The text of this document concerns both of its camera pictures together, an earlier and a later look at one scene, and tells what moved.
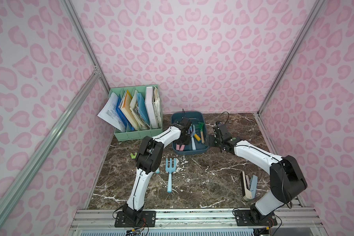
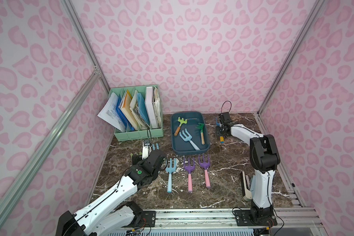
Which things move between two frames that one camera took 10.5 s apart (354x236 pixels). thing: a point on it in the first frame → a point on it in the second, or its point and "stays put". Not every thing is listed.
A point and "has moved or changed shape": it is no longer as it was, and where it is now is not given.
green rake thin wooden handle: [200, 125] stays put
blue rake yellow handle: [197, 137] has moved or changed shape
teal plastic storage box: [199, 143] stays put
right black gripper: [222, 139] → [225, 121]
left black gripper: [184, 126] → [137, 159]
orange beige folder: [126, 106] stays put
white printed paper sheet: [109, 114] stays put
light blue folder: [143, 107] stays put
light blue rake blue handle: [170, 169] stays put
